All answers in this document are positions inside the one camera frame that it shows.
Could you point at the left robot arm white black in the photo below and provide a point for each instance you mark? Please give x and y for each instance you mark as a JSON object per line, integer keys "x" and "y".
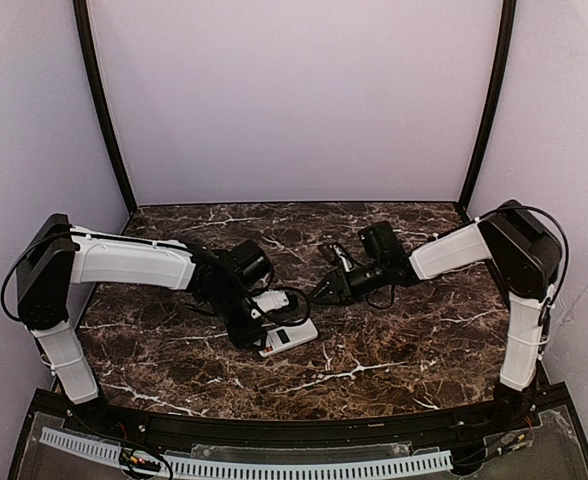
{"x": 61, "y": 255}

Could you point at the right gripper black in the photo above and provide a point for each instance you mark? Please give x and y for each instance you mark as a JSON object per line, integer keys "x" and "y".
{"x": 342, "y": 281}

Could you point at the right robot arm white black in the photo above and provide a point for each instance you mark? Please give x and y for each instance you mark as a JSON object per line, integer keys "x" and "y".
{"x": 530, "y": 259}

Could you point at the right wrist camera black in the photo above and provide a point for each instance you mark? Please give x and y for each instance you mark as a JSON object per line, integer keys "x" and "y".
{"x": 336, "y": 254}

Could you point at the white slotted cable duct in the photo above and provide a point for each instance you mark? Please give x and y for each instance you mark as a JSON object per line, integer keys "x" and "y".
{"x": 383, "y": 461}

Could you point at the white remote control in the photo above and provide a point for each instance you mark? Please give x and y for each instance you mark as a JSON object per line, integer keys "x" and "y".
{"x": 284, "y": 338}

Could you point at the right black frame post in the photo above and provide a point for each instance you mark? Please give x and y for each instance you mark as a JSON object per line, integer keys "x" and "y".
{"x": 504, "y": 37}

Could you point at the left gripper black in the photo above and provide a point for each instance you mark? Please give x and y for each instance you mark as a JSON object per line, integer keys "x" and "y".
{"x": 247, "y": 335}

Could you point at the black front rail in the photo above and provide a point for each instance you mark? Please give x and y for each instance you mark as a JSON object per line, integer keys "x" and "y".
{"x": 455, "y": 428}

